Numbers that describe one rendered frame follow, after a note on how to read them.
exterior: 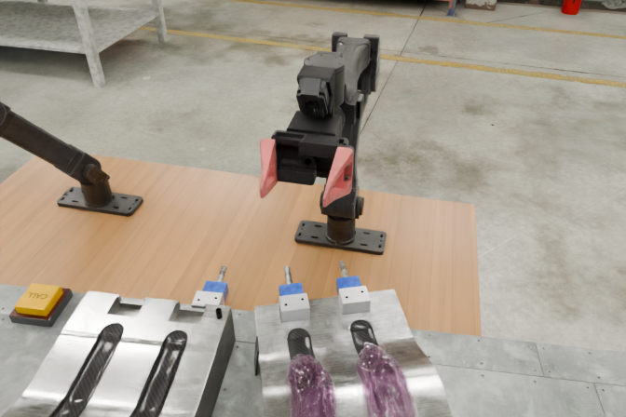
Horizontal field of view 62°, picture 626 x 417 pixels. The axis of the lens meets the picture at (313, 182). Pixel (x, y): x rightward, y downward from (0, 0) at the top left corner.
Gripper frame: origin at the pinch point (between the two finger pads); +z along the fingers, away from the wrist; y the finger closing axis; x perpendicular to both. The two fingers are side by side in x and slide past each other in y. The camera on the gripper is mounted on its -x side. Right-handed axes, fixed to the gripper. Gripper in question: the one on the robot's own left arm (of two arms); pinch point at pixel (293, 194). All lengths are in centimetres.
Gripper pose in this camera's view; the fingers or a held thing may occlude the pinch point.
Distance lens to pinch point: 62.8
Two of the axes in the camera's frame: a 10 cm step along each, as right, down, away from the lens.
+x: 0.0, 8.1, 5.9
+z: -2.2, 5.8, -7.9
